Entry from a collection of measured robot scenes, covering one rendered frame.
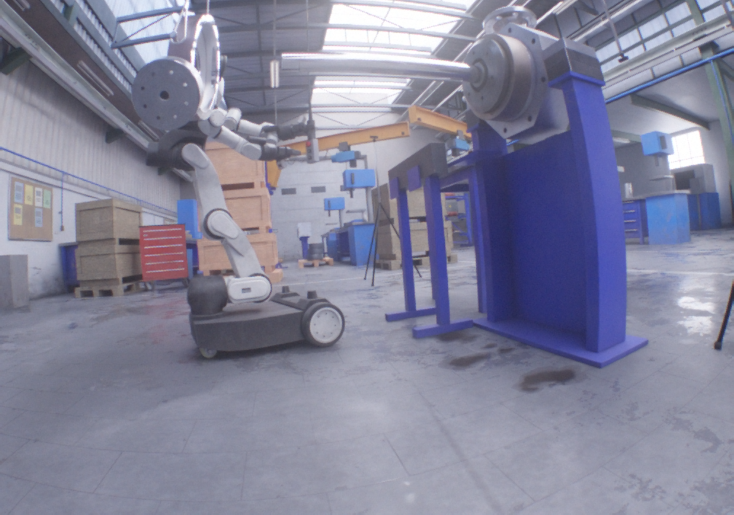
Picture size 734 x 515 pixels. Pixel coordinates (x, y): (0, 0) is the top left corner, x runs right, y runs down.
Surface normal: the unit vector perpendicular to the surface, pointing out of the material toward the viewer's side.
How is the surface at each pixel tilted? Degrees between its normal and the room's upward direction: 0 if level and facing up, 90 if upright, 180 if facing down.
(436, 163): 90
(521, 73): 110
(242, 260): 90
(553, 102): 135
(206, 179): 115
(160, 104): 131
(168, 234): 90
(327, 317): 90
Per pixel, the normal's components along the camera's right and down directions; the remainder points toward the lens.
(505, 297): 0.25, -0.03
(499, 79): -0.64, 0.34
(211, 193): 0.56, -0.05
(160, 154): 0.51, 0.34
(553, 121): 0.24, 0.69
